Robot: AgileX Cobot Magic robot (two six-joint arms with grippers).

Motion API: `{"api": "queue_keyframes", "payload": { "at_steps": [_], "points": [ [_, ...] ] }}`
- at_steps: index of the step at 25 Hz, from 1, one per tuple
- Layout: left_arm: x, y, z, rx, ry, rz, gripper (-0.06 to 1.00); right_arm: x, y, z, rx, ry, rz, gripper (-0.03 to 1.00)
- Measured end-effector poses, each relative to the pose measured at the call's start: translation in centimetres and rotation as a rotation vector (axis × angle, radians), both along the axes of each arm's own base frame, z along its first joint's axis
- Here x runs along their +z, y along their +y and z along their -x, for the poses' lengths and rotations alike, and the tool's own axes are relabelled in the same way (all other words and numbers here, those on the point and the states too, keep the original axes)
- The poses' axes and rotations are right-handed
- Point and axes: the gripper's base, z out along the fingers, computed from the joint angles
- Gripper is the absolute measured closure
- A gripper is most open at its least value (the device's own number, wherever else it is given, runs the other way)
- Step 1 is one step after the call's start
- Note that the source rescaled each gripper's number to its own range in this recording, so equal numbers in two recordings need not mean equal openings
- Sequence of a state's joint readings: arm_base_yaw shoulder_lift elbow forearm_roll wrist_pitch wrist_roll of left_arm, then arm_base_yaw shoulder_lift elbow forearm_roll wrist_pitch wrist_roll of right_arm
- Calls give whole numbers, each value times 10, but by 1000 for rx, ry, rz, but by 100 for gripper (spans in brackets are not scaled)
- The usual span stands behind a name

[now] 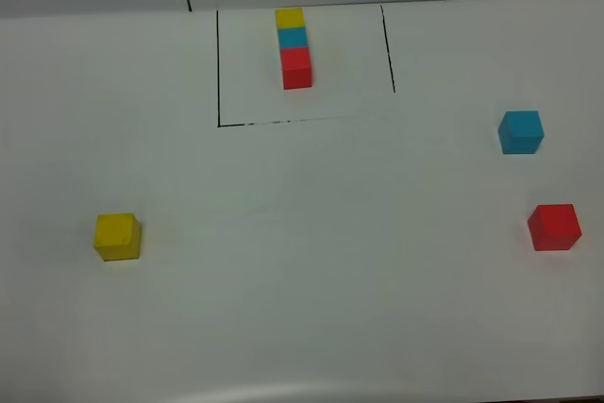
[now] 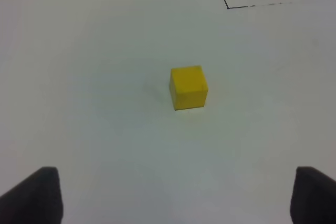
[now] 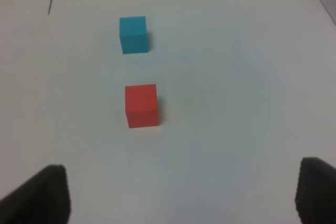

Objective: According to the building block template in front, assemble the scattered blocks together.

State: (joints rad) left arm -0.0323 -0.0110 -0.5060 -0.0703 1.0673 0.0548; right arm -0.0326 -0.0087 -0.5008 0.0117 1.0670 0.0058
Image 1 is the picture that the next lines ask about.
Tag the red template block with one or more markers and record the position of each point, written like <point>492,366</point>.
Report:
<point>296,68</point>

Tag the blue template block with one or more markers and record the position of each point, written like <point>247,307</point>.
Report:
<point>292,37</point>

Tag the yellow template block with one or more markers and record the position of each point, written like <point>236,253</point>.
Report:
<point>290,18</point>

